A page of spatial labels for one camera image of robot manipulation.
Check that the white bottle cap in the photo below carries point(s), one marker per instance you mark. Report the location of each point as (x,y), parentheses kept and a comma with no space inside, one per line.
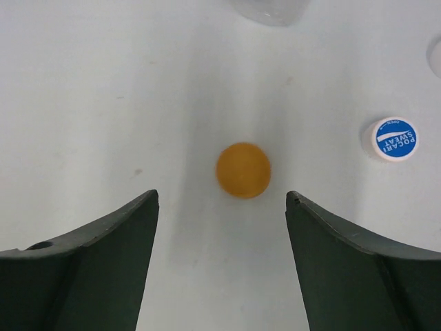
(434,57)

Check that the blue bottle cap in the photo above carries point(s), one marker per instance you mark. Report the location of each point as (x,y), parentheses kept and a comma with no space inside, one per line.
(390,140)

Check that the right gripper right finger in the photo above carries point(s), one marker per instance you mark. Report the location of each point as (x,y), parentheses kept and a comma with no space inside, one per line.
(354,279)

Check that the clear unlabeled plastic bottle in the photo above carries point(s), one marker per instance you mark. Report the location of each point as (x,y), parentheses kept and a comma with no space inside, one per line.
(279,13)

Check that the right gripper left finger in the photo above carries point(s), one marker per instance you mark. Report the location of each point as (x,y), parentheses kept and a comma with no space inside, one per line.
(92,278)

